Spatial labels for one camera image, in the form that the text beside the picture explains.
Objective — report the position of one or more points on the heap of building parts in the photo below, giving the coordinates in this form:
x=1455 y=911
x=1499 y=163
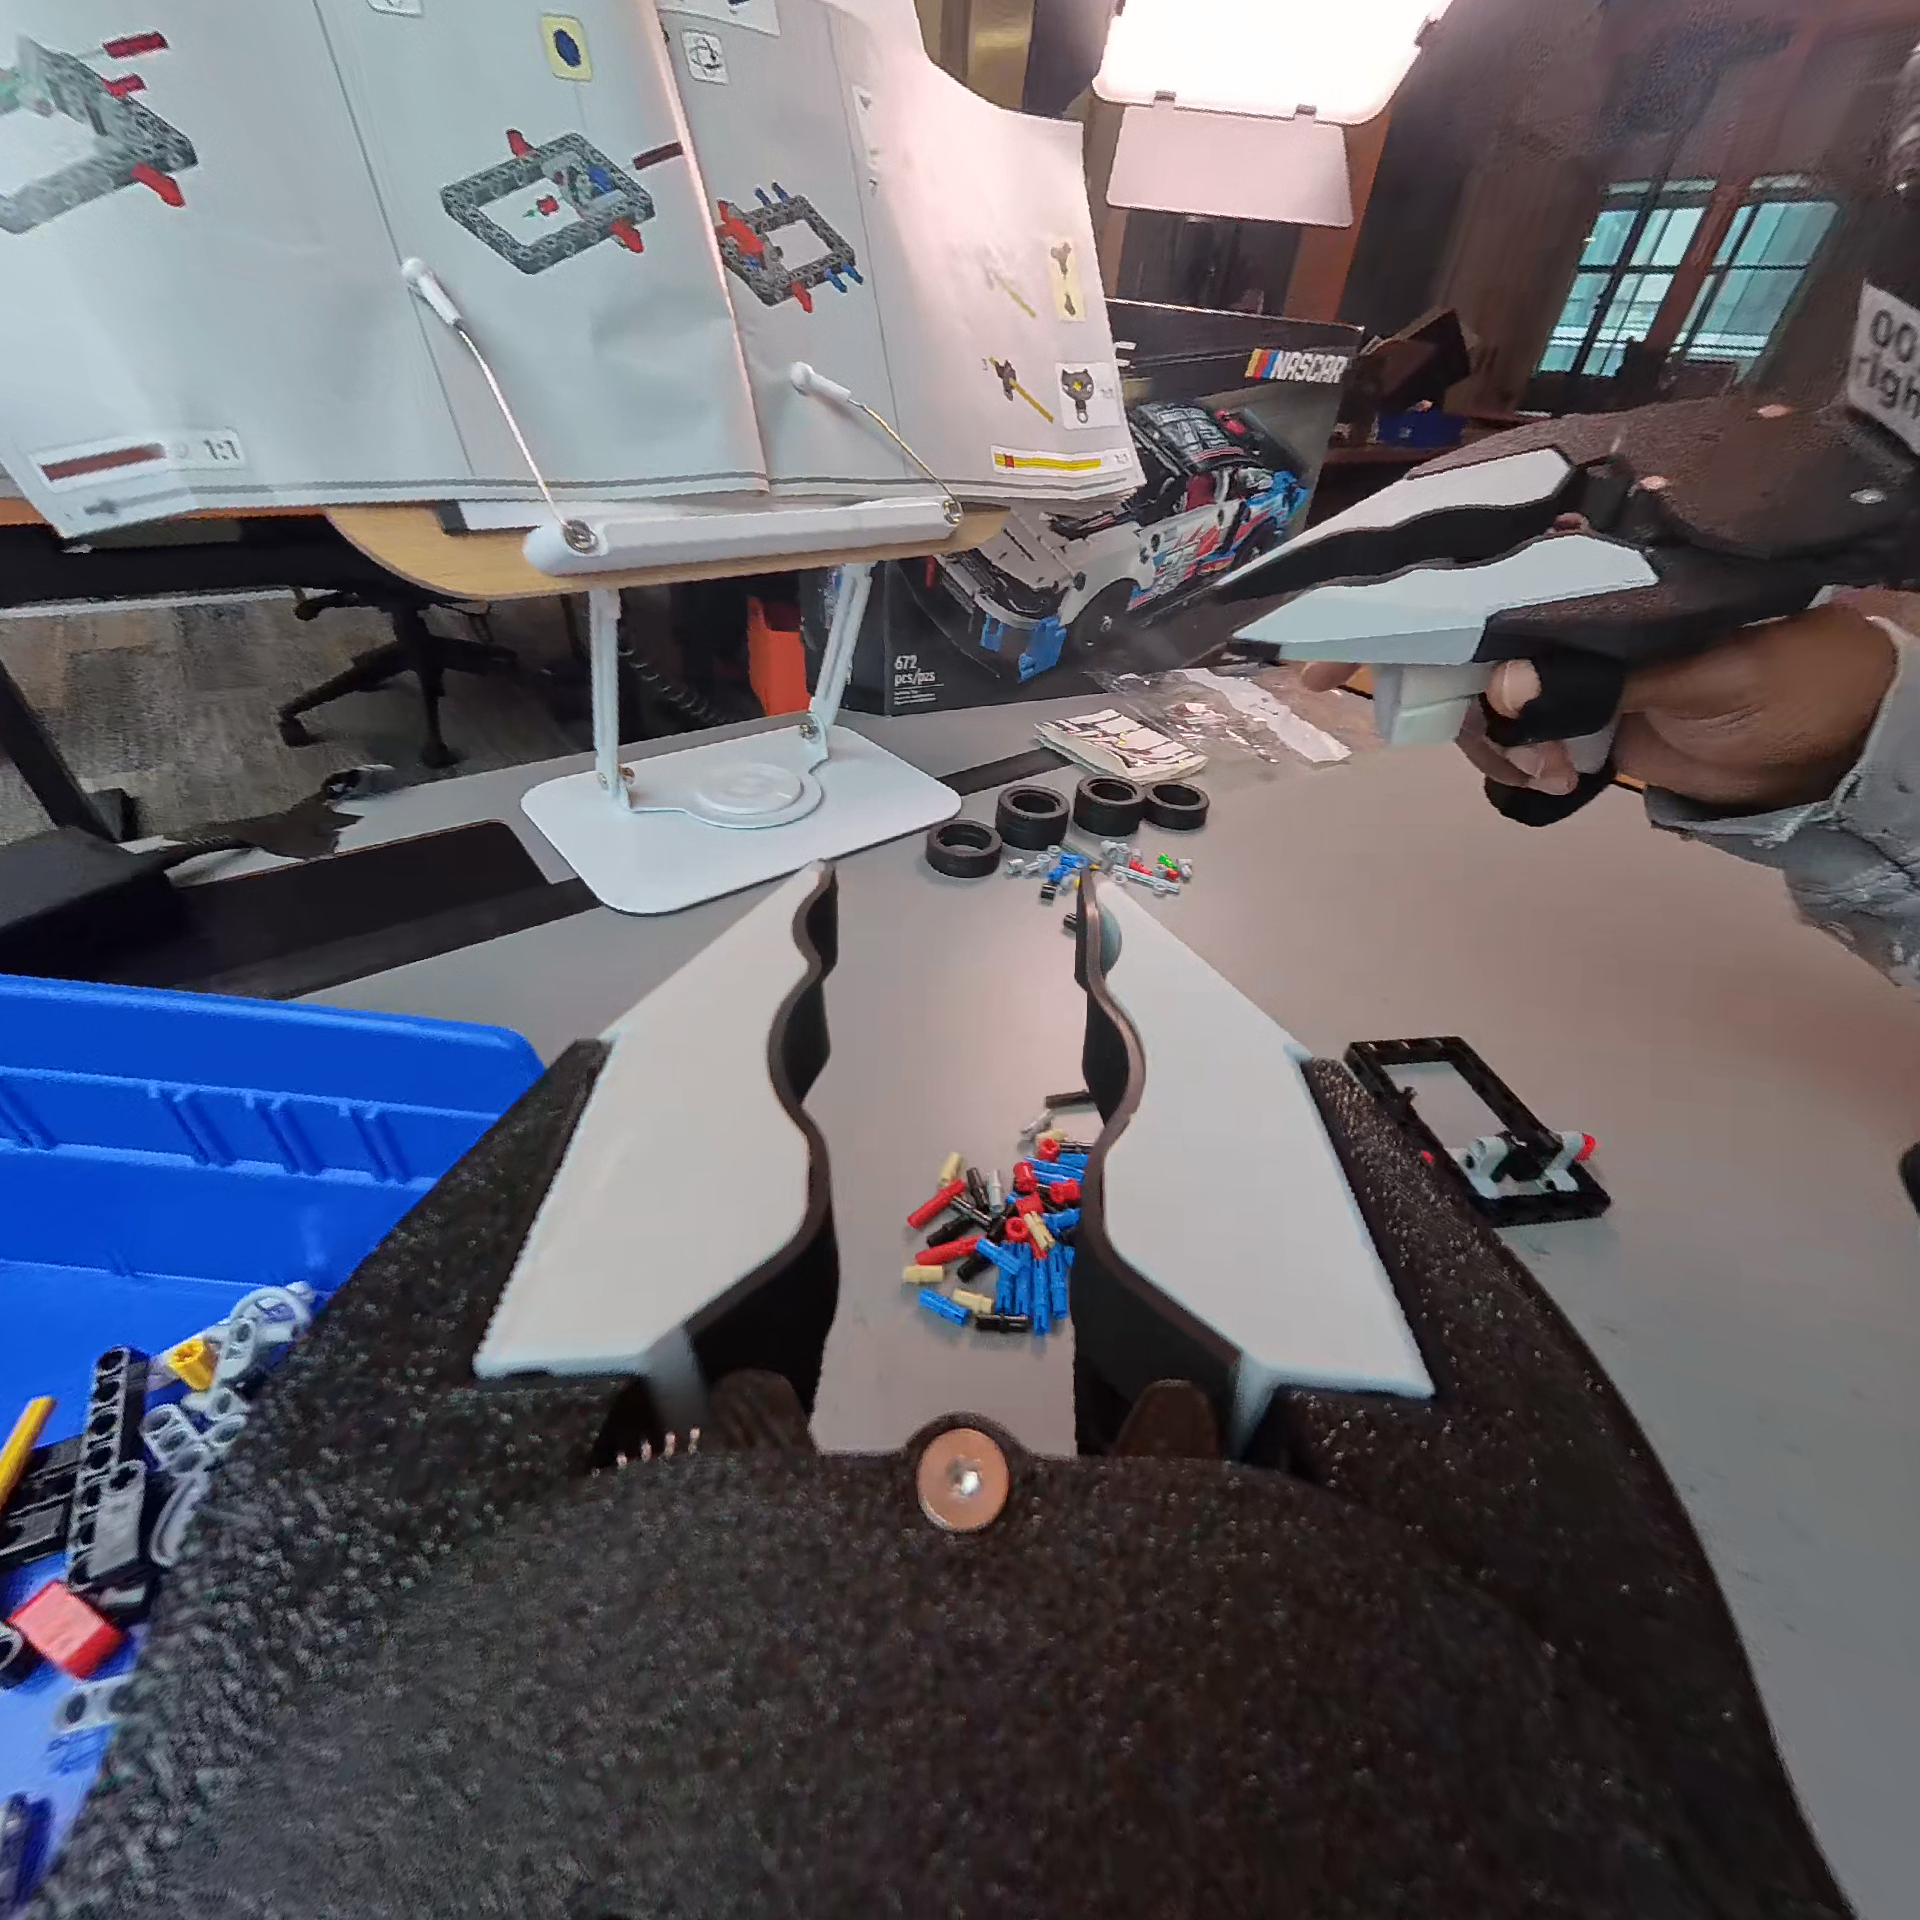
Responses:
x=112 y=1485

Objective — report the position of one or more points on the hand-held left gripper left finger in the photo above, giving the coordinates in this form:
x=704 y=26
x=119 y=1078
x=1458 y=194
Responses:
x=660 y=1172

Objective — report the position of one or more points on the person's right hand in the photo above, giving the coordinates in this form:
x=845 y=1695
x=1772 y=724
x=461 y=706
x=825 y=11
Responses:
x=1724 y=706

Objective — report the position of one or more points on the black rubber toy tire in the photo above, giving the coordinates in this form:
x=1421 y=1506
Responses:
x=1178 y=822
x=1033 y=833
x=1109 y=822
x=962 y=867

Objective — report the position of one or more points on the building instruction booklet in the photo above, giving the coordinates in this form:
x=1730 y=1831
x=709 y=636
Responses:
x=299 y=300

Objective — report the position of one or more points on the white book stand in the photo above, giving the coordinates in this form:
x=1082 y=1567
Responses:
x=721 y=833

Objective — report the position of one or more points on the pile of small connector pins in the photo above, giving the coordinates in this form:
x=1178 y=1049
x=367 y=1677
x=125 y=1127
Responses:
x=1020 y=1276

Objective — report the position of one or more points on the bright studio light panel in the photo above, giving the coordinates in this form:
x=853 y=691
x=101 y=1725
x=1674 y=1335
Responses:
x=1260 y=54

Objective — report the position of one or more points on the cluster of mixed small parts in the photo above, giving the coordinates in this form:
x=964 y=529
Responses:
x=1067 y=867

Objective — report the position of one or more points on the person's right forearm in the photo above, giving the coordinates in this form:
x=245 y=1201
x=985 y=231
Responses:
x=1860 y=855

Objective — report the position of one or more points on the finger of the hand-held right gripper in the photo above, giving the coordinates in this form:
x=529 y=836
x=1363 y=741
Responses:
x=1441 y=610
x=1477 y=483

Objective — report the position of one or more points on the black building frame assembly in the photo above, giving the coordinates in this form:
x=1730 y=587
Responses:
x=1529 y=1163

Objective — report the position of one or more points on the clear plastic bags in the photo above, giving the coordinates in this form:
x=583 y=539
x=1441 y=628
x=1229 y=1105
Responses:
x=1260 y=727

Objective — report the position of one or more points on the shiny sticker sheet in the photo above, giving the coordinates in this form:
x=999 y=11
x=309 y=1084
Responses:
x=1101 y=740

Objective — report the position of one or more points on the black toy car set box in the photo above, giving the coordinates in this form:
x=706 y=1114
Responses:
x=1200 y=390

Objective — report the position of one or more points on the grey desk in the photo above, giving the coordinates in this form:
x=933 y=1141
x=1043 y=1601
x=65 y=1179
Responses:
x=1651 y=975

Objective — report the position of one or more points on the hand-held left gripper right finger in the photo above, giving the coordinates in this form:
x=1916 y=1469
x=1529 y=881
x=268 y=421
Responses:
x=1244 y=1201

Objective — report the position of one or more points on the blue plastic bin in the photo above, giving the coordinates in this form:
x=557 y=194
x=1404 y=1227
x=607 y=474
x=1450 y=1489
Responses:
x=225 y=1141

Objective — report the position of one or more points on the black office chair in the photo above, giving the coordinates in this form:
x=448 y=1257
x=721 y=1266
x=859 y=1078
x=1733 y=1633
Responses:
x=397 y=646

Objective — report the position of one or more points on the paned window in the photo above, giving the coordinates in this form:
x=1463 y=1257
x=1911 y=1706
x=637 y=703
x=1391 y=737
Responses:
x=1634 y=285

